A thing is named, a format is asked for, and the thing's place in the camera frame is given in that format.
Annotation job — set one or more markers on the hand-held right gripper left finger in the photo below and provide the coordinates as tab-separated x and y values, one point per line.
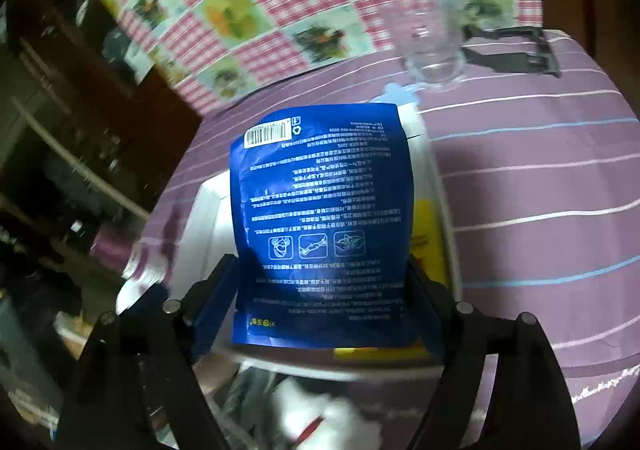
215	305

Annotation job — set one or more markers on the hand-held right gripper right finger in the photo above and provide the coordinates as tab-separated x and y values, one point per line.
426	311

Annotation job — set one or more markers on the blue packet with yellow label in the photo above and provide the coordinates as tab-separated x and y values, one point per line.
429	240

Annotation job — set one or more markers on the white box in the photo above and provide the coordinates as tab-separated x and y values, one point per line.
205	230

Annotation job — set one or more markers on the blue packet with barcode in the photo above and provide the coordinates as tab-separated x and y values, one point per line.
320	200

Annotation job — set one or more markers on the white plush toy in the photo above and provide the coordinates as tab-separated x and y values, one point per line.
345	420

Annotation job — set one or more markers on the purple printed tablecloth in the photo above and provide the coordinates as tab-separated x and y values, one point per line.
525	169

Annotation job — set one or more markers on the clear glass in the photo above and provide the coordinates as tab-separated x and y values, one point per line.
430	59

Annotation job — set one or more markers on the dark wooden cabinet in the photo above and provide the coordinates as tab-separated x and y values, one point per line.
75	79

